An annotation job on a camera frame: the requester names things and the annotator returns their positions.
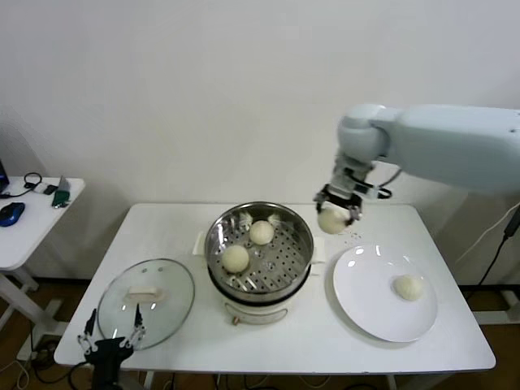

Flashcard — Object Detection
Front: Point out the blue computer mouse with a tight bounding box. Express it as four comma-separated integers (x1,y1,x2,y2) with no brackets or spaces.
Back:
0,201,26,228

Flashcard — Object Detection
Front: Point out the black power adapter cable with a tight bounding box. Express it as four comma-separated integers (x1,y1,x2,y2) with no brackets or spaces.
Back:
480,213,520,285

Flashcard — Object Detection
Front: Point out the white steamed baozi bun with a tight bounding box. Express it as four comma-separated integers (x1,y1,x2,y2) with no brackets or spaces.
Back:
392,274,426,302
317,205,351,236
249,220,275,246
221,245,250,274

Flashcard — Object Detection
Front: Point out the white wall cable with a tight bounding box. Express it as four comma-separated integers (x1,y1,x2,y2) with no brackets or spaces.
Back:
454,202,520,265

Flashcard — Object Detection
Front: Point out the green and grey pouch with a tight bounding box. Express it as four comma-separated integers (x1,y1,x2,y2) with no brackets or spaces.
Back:
51,175,73,210

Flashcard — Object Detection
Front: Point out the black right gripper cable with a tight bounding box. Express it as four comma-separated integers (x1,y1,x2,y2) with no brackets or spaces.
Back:
371,160,404,192

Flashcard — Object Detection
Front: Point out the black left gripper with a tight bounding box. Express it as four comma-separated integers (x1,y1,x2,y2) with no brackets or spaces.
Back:
76,302,147,390

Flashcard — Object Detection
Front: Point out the stainless steel steamer basket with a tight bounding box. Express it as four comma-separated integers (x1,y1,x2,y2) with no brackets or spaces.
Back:
192,201,327,304

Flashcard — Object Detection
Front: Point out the large white round plate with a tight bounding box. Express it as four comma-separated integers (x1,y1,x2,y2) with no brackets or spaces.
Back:
332,243,439,343

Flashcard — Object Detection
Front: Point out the black earphone cable loop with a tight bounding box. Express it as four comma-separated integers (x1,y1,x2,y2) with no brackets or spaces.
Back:
23,172,45,191

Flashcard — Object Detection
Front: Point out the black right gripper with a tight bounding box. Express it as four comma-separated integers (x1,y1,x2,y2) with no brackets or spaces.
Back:
313,157,374,227

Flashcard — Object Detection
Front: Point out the round glass pot lid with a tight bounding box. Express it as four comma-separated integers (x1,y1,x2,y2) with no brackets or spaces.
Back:
97,258,196,351

